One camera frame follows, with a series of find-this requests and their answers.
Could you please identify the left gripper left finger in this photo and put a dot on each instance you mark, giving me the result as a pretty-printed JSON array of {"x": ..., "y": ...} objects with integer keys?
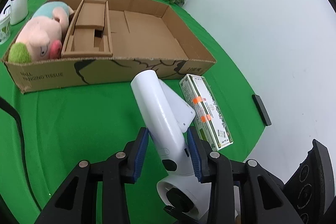
[{"x": 75, "y": 199}]

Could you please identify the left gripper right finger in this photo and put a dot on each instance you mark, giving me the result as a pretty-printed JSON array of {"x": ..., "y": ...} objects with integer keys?
[{"x": 261, "y": 197}]

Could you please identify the green white medicine box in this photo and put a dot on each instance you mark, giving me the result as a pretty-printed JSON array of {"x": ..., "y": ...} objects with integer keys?
[{"x": 209, "y": 120}]

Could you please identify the white handheld lint remover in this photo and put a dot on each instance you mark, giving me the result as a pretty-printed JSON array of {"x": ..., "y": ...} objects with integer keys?
[{"x": 180, "y": 189}]

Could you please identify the white rectangular device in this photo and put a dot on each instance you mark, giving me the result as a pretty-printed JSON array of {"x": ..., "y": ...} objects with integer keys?
[{"x": 183, "y": 112}]

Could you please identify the pink pig plush toy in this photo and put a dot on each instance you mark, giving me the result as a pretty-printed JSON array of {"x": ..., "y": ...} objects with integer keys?
[{"x": 41, "y": 37}]

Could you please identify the small black flat object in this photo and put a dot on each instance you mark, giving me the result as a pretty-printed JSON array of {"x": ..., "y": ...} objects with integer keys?
[{"x": 262, "y": 110}]

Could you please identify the large open cardboard box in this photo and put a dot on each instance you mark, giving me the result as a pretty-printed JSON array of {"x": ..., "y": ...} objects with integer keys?
[{"x": 145, "y": 34}]

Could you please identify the leaf pattern paper cup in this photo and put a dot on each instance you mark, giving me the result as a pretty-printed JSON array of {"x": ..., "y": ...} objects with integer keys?
[{"x": 4, "y": 28}]

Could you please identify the white mug black lid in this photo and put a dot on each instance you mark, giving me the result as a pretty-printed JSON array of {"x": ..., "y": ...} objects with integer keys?
[{"x": 17, "y": 10}]

